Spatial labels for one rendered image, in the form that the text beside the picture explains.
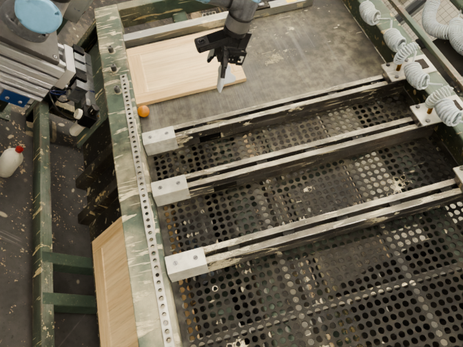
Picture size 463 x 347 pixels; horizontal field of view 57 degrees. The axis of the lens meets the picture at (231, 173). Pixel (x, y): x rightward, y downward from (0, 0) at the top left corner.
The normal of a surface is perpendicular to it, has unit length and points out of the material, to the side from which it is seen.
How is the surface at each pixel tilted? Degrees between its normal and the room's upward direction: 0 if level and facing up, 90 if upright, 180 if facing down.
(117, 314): 90
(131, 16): 90
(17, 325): 0
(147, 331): 50
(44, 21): 98
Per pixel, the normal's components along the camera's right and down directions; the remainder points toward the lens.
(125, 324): -0.67, -0.27
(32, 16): 0.04, 0.80
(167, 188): -0.07, -0.56
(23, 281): 0.69, -0.55
